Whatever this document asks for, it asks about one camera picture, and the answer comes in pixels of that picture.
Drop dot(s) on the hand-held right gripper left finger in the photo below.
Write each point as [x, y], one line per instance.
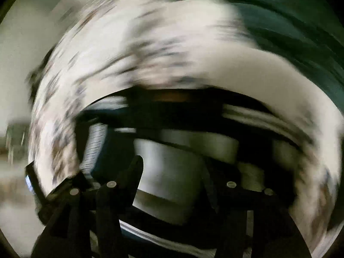
[107, 207]

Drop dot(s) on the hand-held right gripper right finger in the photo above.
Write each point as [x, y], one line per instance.
[236, 207]

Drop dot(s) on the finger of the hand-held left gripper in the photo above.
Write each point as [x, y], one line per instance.
[37, 190]

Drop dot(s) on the black grey striped garment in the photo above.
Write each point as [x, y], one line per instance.
[174, 110]

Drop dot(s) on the bed with floral sheet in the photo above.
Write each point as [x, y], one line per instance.
[161, 45]

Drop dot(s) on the dark green plush blanket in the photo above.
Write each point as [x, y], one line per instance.
[282, 27]

